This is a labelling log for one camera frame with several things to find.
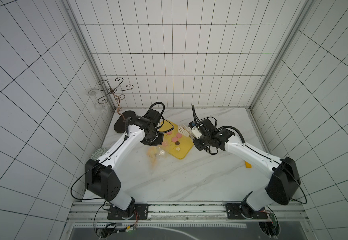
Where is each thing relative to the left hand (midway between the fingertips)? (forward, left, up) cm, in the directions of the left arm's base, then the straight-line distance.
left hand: (155, 146), depth 79 cm
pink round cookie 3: (+14, -10, -16) cm, 24 cm away
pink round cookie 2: (+16, -13, -14) cm, 25 cm away
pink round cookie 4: (-4, -5, +9) cm, 11 cm away
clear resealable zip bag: (0, +1, -10) cm, 10 cm away
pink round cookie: (0, -8, +12) cm, 15 cm away
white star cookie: (+7, -12, -15) cm, 21 cm away
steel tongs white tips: (+10, -17, +1) cm, 19 cm away
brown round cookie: (+11, -12, -15) cm, 22 cm away
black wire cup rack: (+30, +27, +14) cm, 42 cm away
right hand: (+7, -23, -1) cm, 24 cm away
